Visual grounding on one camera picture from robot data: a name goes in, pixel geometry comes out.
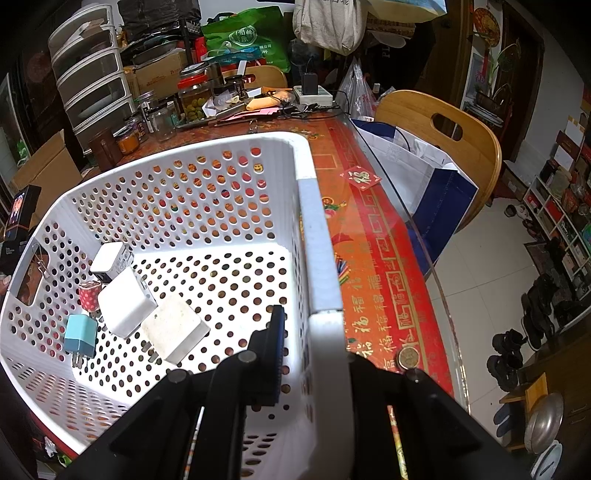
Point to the red lid pickle jar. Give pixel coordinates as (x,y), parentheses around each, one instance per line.
(194,99)

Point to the white stacked drawer unit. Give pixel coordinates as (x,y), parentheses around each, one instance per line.
(87,69)

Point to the printed cardboard box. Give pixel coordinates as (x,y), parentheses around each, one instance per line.
(157,76)

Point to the black bag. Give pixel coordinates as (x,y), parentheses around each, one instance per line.
(157,11)

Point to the dark lid glass jar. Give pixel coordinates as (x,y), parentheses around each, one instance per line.
(236,86)

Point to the white power strip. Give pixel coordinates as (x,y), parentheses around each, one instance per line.
(318,97)

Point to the white perforated plastic basket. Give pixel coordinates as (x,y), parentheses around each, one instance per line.
(318,258)

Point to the pink dotted charger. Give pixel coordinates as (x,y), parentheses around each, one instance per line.
(88,297)

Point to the small orange jar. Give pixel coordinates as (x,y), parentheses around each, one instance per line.
(127,143)

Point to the stained white cube charger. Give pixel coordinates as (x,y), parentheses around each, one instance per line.
(173,327)

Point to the white cubby shelf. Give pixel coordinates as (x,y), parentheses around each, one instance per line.
(554,217)

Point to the black plug adapter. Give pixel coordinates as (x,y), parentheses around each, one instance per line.
(308,83)

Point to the metal basin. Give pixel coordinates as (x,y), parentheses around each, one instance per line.
(545,424)

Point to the person's left hand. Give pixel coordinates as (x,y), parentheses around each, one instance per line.
(3,281)

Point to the wooden stool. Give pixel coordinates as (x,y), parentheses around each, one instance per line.
(535,387)

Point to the red square card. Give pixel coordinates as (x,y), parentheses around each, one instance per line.
(361,177)

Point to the brown ceramic pot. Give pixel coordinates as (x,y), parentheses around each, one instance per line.
(104,150)

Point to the coin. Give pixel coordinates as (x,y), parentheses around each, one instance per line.
(408,358)

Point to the white charger with black face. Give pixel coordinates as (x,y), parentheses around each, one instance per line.
(108,258)

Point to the clear plastic bag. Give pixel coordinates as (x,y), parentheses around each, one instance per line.
(358,92)

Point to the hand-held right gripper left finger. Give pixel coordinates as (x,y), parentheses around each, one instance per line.
(277,350)

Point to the round red wall decoration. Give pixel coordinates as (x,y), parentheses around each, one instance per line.
(485,21)

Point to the light blue charger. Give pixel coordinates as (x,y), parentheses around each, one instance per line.
(79,337)

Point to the beige canvas tote bag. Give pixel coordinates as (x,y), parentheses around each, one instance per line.
(328,27)

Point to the green shopping bag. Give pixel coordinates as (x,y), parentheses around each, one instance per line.
(249,41)

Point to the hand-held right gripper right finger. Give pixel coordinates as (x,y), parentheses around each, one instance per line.
(369,392)

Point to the open cardboard box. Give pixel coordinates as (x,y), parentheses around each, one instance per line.
(46,175)

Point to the blue slippers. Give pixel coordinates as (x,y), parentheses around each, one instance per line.
(503,417)

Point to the blue printed tote bag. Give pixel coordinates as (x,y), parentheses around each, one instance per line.
(406,9)

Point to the white and blue paper bag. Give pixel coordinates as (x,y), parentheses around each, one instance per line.
(443,203)

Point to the black shoe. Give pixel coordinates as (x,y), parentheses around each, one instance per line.
(501,371)
(508,341)
(538,304)
(570,310)

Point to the clear empty glass jar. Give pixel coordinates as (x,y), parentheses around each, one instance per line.
(161,124)

